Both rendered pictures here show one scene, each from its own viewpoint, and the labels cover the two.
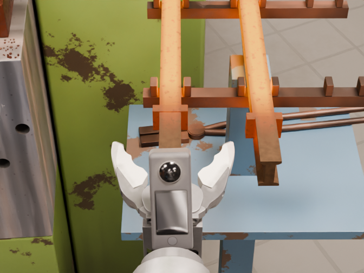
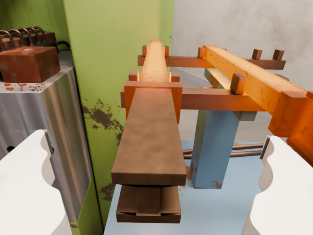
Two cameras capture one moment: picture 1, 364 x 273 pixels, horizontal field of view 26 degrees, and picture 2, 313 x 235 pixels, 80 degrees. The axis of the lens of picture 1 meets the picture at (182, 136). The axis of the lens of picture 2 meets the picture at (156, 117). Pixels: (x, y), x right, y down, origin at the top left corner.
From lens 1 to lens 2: 0.89 m
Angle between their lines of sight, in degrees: 16
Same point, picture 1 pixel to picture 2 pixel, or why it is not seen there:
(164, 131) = (140, 107)
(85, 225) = (107, 209)
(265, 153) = not seen: outside the picture
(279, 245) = not seen: hidden behind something
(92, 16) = (109, 88)
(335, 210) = not seen: hidden behind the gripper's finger
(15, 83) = (39, 112)
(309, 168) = (255, 183)
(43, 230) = (70, 218)
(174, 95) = (159, 79)
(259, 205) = (227, 217)
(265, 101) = (290, 87)
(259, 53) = (245, 62)
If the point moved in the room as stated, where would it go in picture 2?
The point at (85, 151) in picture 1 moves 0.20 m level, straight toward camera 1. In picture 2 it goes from (106, 169) to (102, 214)
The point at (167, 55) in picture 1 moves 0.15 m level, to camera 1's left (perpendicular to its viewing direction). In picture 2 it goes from (152, 60) to (42, 57)
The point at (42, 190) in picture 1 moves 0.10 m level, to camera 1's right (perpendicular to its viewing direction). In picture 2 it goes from (67, 194) to (102, 194)
